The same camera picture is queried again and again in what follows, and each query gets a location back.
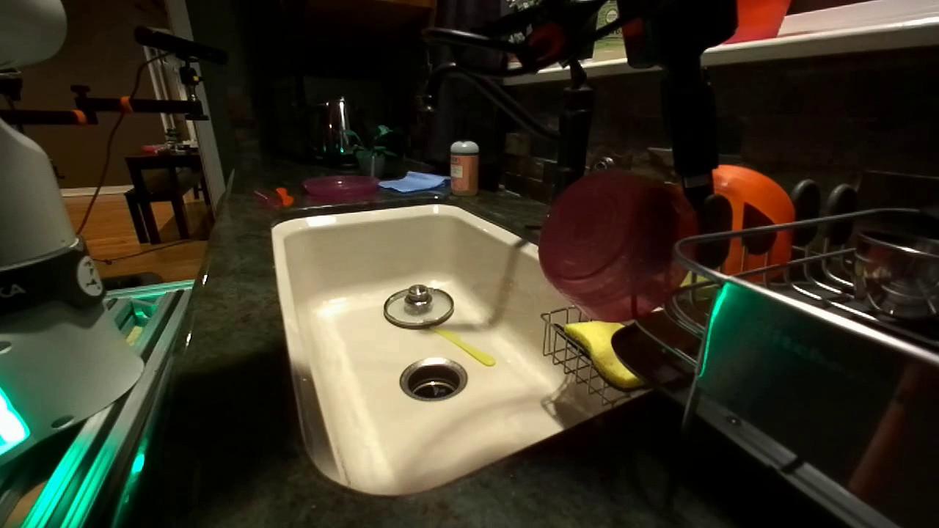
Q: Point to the glass lid with knob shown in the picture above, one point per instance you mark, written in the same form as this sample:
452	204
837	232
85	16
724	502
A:
417	307

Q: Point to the purple plastic bowl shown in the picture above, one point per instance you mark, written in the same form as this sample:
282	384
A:
612	245

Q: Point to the yellow sponge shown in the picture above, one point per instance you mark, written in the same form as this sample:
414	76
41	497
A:
600	346

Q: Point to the metal sink drain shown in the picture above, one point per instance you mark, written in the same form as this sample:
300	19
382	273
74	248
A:
432	379

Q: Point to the blue cloth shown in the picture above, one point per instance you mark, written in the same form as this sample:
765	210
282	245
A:
413	183

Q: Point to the orange cup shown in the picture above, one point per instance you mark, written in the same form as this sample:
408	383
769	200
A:
768	19

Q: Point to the white kitchen sink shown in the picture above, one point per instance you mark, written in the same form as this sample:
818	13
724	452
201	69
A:
354	420

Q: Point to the black kitchen faucet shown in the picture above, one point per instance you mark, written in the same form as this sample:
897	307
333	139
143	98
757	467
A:
575	135

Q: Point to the dark wooden stool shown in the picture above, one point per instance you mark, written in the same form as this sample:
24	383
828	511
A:
162	176

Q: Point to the small orange object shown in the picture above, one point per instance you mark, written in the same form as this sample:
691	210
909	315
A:
282	198

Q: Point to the soap bottle with orange label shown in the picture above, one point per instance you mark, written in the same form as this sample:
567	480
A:
465	167

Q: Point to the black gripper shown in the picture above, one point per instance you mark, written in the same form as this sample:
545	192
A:
691	119

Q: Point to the yellow plastic utensil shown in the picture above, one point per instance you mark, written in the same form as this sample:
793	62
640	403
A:
467	349

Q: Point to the glass vase with greenery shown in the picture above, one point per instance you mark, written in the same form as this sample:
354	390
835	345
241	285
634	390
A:
354	142

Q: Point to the orange plastic bowl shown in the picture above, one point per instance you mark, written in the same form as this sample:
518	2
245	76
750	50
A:
765	200

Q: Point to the pink plastic plate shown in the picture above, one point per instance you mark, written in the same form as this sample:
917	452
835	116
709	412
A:
339	188

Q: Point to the black tripod stand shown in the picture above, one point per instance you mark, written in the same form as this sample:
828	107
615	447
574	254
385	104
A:
149	104

